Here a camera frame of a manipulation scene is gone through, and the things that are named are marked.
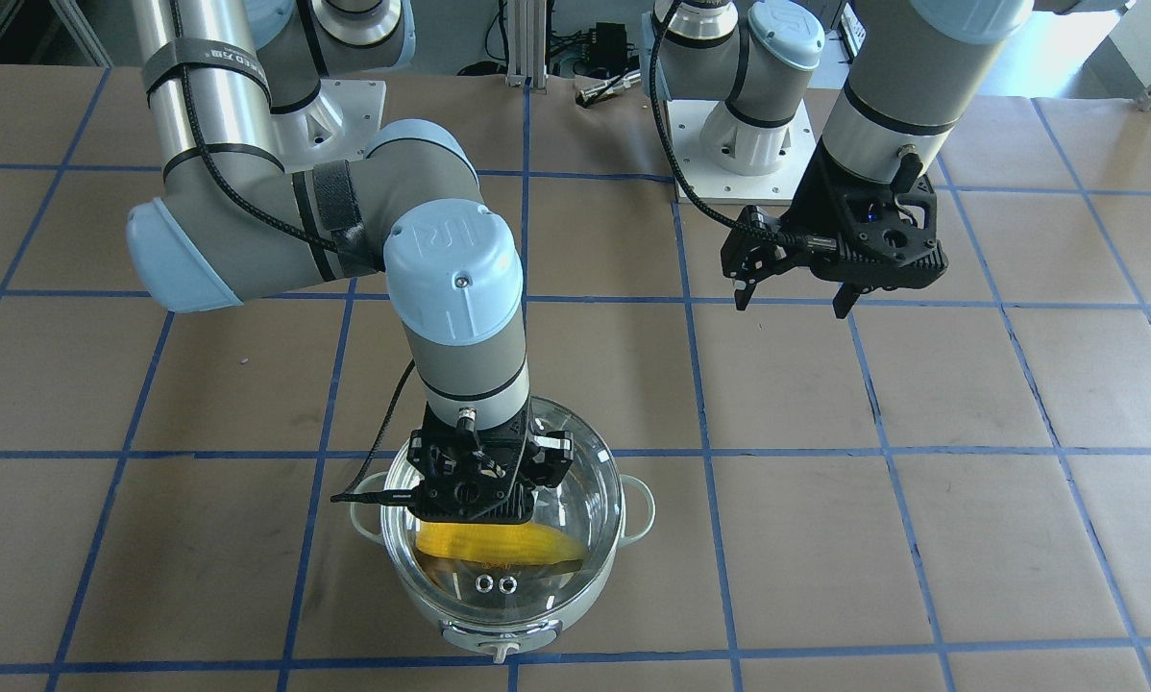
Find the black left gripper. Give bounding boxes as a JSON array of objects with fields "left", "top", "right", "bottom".
[{"left": 721, "top": 144, "right": 950, "bottom": 319}]

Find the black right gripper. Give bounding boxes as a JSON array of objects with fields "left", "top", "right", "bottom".
[{"left": 407, "top": 405, "right": 573, "bottom": 525}]

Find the yellow corn cob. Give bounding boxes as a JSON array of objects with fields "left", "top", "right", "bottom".
[{"left": 414, "top": 522, "right": 588, "bottom": 568}]

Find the pale green cooking pot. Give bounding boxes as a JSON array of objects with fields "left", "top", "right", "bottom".
[{"left": 350, "top": 396, "right": 657, "bottom": 667}]

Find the glass pot lid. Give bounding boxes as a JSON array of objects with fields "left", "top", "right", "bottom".
[{"left": 380, "top": 397, "right": 623, "bottom": 628}]

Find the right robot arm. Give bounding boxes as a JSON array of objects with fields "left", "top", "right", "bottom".
[{"left": 127, "top": 1, "right": 573, "bottom": 525}]

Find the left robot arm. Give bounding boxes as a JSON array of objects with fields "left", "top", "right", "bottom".
[{"left": 642, "top": 1, "right": 1034, "bottom": 318}]

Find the black power adapter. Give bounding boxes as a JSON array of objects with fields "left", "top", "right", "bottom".
[{"left": 581, "top": 22, "right": 628, "bottom": 76}]

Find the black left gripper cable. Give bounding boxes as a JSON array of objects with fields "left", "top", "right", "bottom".
[{"left": 647, "top": 0, "right": 841, "bottom": 253}]

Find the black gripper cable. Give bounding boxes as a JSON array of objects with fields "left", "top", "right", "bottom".
[
  {"left": 647, "top": 0, "right": 841, "bottom": 253},
  {"left": 167, "top": 0, "right": 538, "bottom": 505}
]

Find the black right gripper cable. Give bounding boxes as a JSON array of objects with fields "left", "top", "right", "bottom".
[{"left": 167, "top": 0, "right": 538, "bottom": 505}]

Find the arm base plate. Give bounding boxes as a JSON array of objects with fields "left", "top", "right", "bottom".
[
  {"left": 273, "top": 79, "right": 387, "bottom": 174},
  {"left": 668, "top": 100, "right": 816, "bottom": 205}
]

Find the aluminium frame post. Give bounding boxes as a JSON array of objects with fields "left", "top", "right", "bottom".
[{"left": 504, "top": 0, "right": 550, "bottom": 91}]

